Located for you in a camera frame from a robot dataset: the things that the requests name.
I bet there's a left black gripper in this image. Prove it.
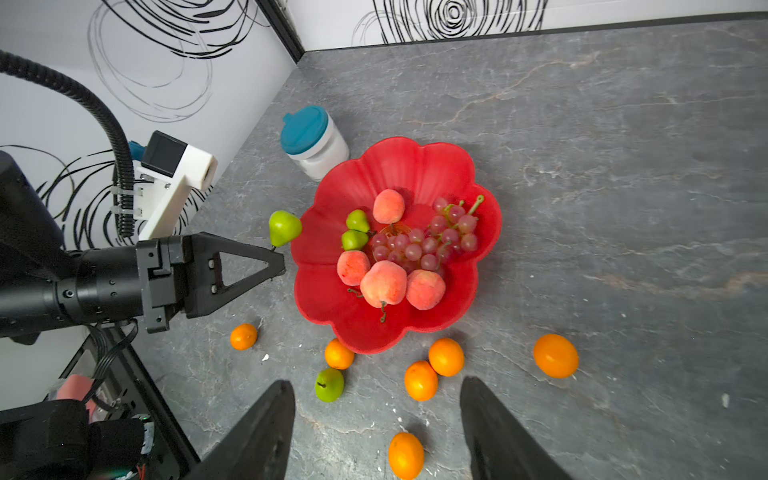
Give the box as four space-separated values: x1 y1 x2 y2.
136 232 286 334

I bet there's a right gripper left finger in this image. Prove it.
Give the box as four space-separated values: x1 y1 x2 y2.
186 380 296 479

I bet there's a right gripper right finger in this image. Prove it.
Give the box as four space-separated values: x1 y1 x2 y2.
460 376 570 480

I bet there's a green fake pear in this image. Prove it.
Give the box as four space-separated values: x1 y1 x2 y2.
268 210 303 249
345 209 371 234

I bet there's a green fake lime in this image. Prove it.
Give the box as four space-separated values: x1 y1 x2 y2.
341 230 369 251
315 368 345 403

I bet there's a fake orange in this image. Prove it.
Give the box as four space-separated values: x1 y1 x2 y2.
324 338 355 371
404 360 438 402
533 334 579 379
428 338 465 377
230 323 259 351
388 432 425 480

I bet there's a fake peach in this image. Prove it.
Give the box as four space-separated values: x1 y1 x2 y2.
372 189 405 225
406 269 446 310
359 260 407 323
336 250 370 287

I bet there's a purple fake grape bunch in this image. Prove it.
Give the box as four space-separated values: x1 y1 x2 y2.
369 195 485 275

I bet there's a red flower-shaped fruit bowl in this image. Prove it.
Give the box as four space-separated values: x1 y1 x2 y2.
291 137 502 355

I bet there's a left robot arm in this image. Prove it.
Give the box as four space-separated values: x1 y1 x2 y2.
1 52 285 479

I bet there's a white mug with teal lid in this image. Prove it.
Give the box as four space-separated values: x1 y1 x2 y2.
280 105 350 182

